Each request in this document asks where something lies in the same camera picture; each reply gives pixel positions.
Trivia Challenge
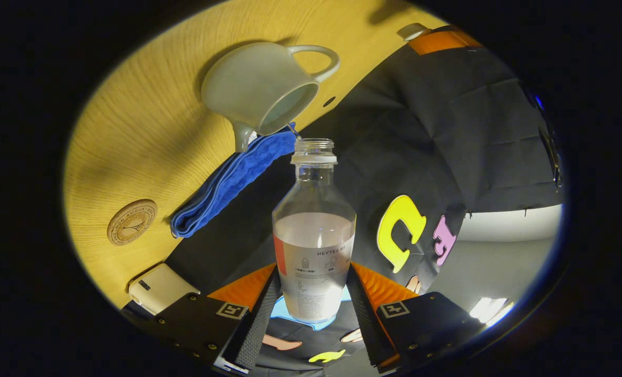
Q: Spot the white ceramic teacup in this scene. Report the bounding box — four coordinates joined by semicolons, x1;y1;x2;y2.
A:
201;42;341;153

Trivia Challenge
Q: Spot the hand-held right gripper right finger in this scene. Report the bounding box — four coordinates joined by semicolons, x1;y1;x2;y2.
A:
345;261;487;374

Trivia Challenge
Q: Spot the round wooden coaster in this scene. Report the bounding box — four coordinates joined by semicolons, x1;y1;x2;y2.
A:
107;199;159;246

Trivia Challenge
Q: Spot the blue folded towel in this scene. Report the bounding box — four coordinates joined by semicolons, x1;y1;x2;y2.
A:
170;123;297;239

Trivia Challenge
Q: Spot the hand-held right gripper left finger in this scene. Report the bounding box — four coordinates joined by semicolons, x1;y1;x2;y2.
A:
153;263;283;374

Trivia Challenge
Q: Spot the white toaster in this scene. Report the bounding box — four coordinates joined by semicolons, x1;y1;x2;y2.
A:
128;263;201;316

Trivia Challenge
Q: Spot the clear plastic water bottle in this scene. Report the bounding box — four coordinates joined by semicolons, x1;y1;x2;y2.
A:
272;138;357;325

